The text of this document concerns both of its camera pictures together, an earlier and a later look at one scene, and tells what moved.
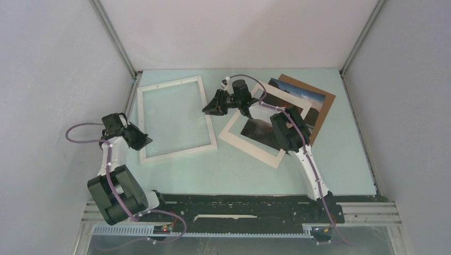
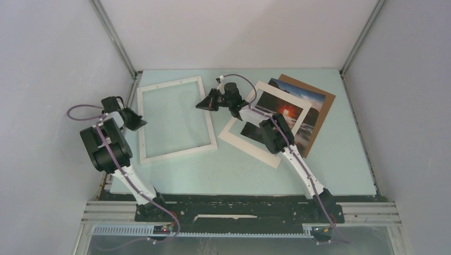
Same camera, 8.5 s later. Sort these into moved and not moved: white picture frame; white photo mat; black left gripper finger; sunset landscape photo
Moved: black left gripper finger
Not moved: sunset landscape photo; white photo mat; white picture frame
